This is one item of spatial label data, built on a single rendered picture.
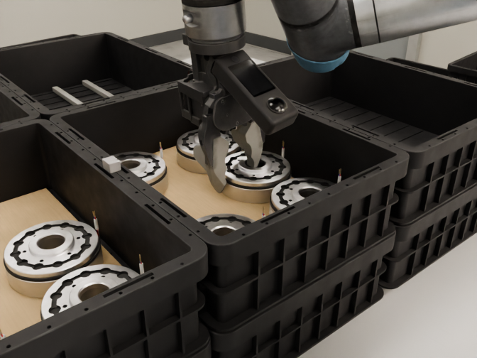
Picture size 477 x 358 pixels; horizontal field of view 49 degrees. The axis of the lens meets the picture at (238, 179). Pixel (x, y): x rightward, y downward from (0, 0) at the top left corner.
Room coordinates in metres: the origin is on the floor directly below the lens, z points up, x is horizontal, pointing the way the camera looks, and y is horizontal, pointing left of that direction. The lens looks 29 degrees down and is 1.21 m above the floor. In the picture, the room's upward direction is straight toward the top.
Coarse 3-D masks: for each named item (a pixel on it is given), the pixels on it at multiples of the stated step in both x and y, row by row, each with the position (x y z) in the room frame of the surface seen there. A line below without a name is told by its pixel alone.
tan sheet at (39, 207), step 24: (48, 192) 0.64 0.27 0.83; (0, 216) 0.58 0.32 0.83; (24, 216) 0.58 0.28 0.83; (48, 216) 0.58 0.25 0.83; (72, 216) 0.58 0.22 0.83; (0, 240) 0.52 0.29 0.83; (0, 264) 0.48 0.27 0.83; (120, 264) 0.48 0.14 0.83; (0, 288) 0.44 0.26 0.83; (0, 312) 0.40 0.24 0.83; (24, 312) 0.40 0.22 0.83
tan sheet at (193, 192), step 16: (176, 160) 0.74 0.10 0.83; (176, 176) 0.69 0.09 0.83; (192, 176) 0.69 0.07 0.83; (176, 192) 0.64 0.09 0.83; (192, 192) 0.64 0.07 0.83; (208, 192) 0.64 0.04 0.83; (192, 208) 0.60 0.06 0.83; (208, 208) 0.60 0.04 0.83; (224, 208) 0.60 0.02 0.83; (240, 208) 0.60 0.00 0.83; (256, 208) 0.60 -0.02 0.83
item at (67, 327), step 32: (0, 128) 0.64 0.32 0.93; (96, 160) 0.55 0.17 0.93; (128, 192) 0.47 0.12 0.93; (160, 224) 0.41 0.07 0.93; (192, 256) 0.36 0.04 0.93; (128, 288) 0.32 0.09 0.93; (160, 288) 0.33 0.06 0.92; (64, 320) 0.29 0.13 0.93; (96, 320) 0.30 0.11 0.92; (0, 352) 0.26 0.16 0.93; (32, 352) 0.27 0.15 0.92
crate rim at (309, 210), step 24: (144, 96) 0.76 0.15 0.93; (312, 120) 0.67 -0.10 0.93; (384, 144) 0.59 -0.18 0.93; (384, 168) 0.52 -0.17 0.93; (144, 192) 0.47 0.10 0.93; (336, 192) 0.47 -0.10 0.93; (360, 192) 0.50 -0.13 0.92; (288, 216) 0.43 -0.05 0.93; (312, 216) 0.45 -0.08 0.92; (216, 240) 0.39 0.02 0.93; (240, 240) 0.39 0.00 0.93; (264, 240) 0.41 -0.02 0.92; (216, 264) 0.38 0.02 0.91
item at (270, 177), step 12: (228, 156) 0.69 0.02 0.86; (240, 156) 0.69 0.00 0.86; (264, 156) 0.69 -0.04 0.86; (276, 156) 0.69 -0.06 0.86; (228, 168) 0.66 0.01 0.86; (276, 168) 0.65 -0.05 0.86; (288, 168) 0.65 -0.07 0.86; (240, 180) 0.62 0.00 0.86; (252, 180) 0.62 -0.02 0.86; (264, 180) 0.62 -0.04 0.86; (276, 180) 0.62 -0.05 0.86
